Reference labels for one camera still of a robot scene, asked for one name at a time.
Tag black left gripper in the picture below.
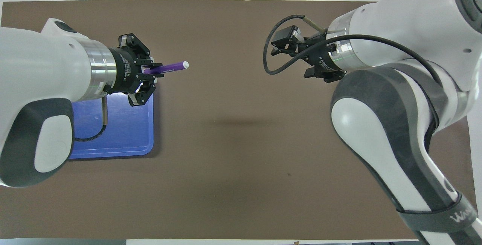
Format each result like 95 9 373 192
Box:
107 33 163 107

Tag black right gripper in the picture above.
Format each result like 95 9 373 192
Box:
270 26 345 83

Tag purple pen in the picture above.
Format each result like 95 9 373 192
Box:
144 61 189 75

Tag blue plastic tray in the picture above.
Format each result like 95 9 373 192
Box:
68 87 155 159

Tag brown table mat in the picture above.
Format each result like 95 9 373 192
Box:
0 0 469 240

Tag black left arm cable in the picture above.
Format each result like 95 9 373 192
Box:
73 96 110 142

